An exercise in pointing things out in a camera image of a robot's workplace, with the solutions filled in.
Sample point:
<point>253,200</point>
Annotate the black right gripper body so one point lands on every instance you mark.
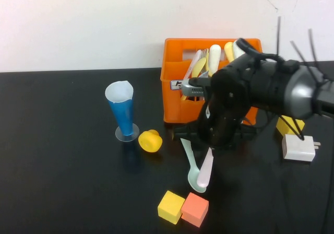
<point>221,127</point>

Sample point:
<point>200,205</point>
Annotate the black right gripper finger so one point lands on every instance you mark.
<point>248,132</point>
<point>185,134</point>

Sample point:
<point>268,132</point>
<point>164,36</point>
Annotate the pink plastic fork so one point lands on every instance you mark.
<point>204,171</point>

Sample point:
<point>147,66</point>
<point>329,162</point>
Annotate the mint green plastic spoon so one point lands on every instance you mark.
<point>194,176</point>

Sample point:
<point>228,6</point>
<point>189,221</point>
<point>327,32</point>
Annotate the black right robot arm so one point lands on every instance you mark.
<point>274,87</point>

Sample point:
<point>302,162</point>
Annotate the orange plastic cutlery crate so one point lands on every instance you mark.
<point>172,108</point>

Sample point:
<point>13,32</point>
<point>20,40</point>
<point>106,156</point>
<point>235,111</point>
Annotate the yellow round plastic toy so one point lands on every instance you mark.
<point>150,142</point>

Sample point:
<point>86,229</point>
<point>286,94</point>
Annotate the small yellow foam cube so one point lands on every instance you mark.
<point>284,125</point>

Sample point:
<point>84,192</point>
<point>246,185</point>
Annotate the white plastic spoon bowl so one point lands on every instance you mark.
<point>204,74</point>

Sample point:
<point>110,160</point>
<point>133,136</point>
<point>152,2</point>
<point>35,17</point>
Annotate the pale yellow plastic spoon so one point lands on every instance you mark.
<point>198,67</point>

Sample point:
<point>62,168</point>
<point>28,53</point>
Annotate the blue cone cup clear base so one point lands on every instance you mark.
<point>122,114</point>

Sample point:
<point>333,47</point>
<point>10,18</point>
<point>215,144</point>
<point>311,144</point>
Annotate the white slim plastic spoon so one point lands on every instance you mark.
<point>194,60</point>

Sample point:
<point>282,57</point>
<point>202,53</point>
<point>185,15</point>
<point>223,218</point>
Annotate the large yellow foam cube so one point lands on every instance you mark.
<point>171,205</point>

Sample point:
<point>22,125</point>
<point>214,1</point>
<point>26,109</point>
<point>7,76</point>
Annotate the orange foam cube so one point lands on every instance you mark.
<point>194,209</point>

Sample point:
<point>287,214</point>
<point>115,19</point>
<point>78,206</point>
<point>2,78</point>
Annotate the pale yellow plastic knife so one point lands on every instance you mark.
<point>229,51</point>

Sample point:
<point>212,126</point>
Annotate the grey-white plastic fork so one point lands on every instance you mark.
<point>205,52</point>

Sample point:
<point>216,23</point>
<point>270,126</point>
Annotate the white plastic knife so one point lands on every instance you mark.
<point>237,51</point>

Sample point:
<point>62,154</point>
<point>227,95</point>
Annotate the black zip tie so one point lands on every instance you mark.
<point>300,53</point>
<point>278,35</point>

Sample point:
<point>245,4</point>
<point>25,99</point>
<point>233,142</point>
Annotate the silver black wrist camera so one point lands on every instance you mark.
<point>193,89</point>

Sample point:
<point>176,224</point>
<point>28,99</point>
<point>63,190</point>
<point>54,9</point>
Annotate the white USB wall charger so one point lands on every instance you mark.
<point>297,147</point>

